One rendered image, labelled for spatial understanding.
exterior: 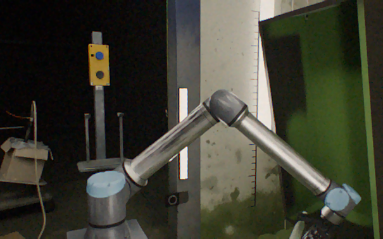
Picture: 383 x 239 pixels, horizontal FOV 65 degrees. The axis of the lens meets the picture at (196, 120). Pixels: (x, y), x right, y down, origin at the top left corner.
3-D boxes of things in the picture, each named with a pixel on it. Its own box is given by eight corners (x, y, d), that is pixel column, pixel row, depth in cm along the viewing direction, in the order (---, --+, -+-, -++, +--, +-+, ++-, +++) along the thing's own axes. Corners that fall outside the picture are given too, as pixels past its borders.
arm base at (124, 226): (86, 257, 113) (85, 231, 112) (81, 234, 130) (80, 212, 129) (136, 245, 121) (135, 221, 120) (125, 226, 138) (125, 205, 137)
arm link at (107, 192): (80, 224, 118) (79, 181, 116) (98, 207, 135) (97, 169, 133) (119, 226, 116) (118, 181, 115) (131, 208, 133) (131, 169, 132)
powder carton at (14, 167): (-9, 168, 316) (2, 132, 320) (35, 174, 344) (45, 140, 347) (-2, 180, 275) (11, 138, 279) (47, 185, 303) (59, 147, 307)
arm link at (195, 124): (90, 187, 134) (223, 79, 124) (106, 176, 151) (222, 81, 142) (113, 213, 134) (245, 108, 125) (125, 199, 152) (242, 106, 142)
